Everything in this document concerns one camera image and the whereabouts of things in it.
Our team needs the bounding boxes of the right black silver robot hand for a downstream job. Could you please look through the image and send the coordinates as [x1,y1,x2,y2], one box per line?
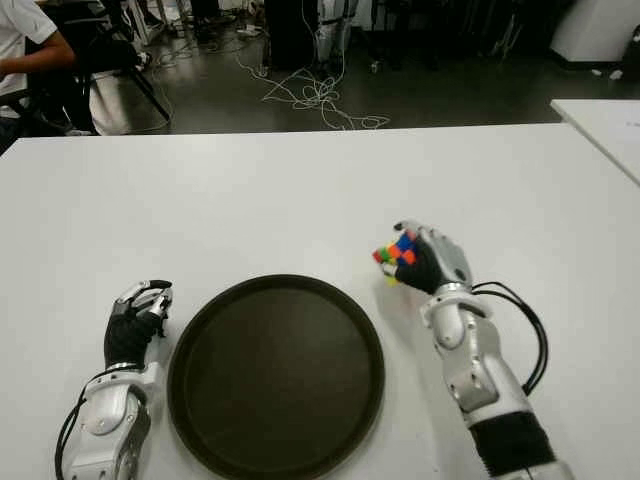
[382,218,475,296]

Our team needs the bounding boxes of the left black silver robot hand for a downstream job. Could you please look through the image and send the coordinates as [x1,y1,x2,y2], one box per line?
[103,278,175,371]

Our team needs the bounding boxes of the multicoloured Rubik's cube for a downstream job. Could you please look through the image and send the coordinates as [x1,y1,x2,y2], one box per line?
[372,230,419,289]

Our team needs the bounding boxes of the dark brown round plate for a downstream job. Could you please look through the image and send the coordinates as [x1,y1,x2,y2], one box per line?
[167,273,386,480]

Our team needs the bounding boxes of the white side table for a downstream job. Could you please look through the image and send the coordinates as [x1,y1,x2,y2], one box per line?
[549,99,640,186]

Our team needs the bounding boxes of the black wheeled rack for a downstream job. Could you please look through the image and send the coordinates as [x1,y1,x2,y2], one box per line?
[359,0,551,71]

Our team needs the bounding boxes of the black cabinet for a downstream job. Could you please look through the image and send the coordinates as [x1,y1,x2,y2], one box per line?
[264,0,324,71]

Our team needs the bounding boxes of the black office chair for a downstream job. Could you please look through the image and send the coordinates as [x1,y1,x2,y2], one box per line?
[27,0,172,136]

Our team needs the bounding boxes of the seated person in white shirt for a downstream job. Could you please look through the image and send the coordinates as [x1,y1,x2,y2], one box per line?
[0,0,76,151]

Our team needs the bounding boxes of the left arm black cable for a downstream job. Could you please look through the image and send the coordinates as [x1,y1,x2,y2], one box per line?
[54,369,109,480]

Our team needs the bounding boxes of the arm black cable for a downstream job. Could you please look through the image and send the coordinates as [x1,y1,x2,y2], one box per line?
[472,282,549,394]
[54,369,109,480]

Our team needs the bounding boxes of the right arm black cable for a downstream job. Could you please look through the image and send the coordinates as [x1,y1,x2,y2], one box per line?
[472,282,549,394]

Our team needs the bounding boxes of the tangled white floor cable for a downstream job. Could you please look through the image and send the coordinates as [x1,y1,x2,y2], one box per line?
[234,53,392,132]

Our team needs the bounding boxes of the white pedestal cabinet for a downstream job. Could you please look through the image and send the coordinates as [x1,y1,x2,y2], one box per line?
[549,0,640,64]

